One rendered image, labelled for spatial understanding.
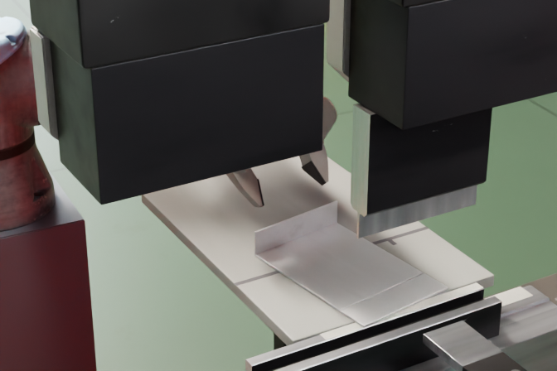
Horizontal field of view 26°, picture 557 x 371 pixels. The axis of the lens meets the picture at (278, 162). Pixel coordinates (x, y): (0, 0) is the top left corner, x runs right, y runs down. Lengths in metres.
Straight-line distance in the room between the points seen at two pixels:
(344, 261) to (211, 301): 1.83
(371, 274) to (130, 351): 1.72
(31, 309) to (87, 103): 0.91
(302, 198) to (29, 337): 0.60
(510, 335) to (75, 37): 0.44
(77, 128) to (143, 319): 2.06
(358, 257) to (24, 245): 0.63
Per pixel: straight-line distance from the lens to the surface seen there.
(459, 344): 0.85
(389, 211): 0.83
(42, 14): 0.68
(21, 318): 1.54
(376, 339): 0.86
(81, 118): 0.66
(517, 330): 0.94
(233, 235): 0.99
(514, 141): 3.60
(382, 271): 0.94
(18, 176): 1.48
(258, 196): 0.94
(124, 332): 2.68
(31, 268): 1.51
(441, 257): 0.96
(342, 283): 0.92
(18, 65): 1.44
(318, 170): 0.97
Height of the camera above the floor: 1.48
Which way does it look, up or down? 26 degrees down
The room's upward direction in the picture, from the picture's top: straight up
